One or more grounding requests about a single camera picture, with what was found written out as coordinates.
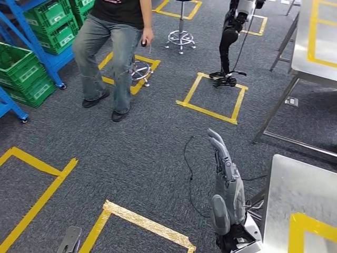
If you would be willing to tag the person's hand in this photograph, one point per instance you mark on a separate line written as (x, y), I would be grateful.
(149, 35)

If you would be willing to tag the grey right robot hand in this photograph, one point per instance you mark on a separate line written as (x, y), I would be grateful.
(228, 195)

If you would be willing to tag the black handheld remote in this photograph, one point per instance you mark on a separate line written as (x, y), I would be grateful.
(144, 43)

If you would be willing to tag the person's forearm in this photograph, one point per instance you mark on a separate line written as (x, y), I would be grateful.
(145, 14)

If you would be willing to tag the stainless steel workbench table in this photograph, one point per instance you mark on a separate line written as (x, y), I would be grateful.
(302, 52)
(289, 195)

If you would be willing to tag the blue metal shelf rack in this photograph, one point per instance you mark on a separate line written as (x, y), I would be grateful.
(10, 104)
(56, 64)

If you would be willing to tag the chrome swivel stool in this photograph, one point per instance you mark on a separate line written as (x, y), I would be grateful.
(181, 21)
(146, 83)

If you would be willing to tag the person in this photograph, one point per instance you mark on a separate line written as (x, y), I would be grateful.
(105, 42)

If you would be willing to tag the yellow floor tape square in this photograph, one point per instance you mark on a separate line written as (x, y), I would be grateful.
(208, 112)
(147, 221)
(34, 209)

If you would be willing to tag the green plastic crate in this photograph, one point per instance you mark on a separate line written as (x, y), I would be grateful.
(60, 38)
(16, 66)
(39, 92)
(50, 14)
(81, 5)
(81, 20)

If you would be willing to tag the black humanoid robot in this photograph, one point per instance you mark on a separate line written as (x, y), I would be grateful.
(226, 38)

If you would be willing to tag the metal floor socket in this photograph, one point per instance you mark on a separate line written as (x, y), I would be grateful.
(291, 101)

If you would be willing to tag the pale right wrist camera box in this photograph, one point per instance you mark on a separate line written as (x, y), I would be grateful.
(249, 248)

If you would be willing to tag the yellow table tape frame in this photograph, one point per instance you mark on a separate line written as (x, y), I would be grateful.
(295, 234)

